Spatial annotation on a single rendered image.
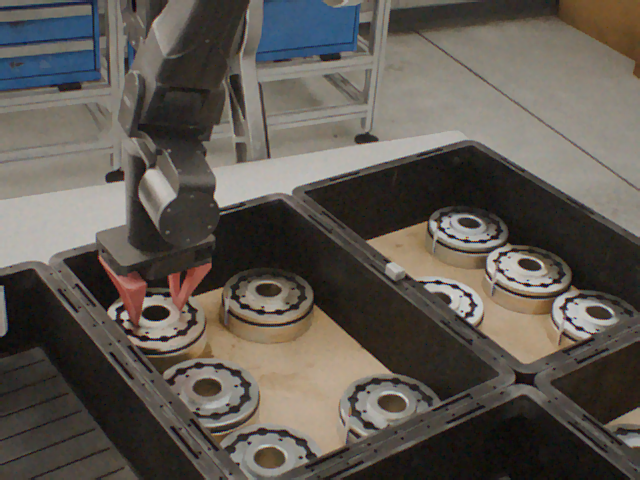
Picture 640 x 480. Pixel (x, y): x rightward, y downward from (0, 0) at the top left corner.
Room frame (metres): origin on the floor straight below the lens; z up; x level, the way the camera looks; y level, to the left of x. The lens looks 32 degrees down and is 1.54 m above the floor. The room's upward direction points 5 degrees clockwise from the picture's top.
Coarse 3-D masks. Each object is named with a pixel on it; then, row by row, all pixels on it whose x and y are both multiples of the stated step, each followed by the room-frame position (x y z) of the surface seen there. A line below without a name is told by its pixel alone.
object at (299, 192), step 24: (456, 144) 1.24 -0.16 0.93; (480, 144) 1.25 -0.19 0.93; (384, 168) 1.16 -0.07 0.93; (504, 168) 1.20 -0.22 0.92; (312, 192) 1.09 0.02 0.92; (552, 192) 1.13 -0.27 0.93; (600, 216) 1.08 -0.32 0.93; (360, 240) 0.98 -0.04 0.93; (624, 240) 1.04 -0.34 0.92; (384, 264) 0.94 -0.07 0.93; (456, 312) 0.86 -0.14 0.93; (480, 336) 0.83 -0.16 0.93; (600, 336) 0.84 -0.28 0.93; (504, 360) 0.79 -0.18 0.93; (552, 360) 0.80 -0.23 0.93; (528, 384) 0.78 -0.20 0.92
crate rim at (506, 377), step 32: (320, 224) 1.01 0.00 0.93; (64, 256) 0.90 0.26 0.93; (352, 256) 0.95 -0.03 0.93; (96, 320) 0.80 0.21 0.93; (448, 320) 0.85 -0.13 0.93; (128, 352) 0.75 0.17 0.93; (480, 352) 0.80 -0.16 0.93; (160, 384) 0.71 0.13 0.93; (512, 384) 0.76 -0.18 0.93; (192, 416) 0.67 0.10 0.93; (416, 416) 0.70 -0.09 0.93; (352, 448) 0.65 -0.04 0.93
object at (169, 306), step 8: (144, 304) 0.89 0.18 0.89; (152, 304) 0.89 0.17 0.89; (160, 304) 0.89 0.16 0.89; (168, 304) 0.89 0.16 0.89; (176, 312) 0.88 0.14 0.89; (144, 320) 0.86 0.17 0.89; (168, 320) 0.86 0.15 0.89; (176, 320) 0.87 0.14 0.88; (144, 328) 0.85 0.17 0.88; (152, 328) 0.85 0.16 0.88; (160, 328) 0.85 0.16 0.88; (168, 328) 0.86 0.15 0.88
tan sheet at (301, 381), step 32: (320, 320) 0.96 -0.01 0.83; (224, 352) 0.89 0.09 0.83; (256, 352) 0.90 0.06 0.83; (288, 352) 0.90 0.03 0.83; (320, 352) 0.91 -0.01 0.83; (352, 352) 0.91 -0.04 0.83; (288, 384) 0.85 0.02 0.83; (320, 384) 0.85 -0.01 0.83; (288, 416) 0.80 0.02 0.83; (320, 416) 0.80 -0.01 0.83
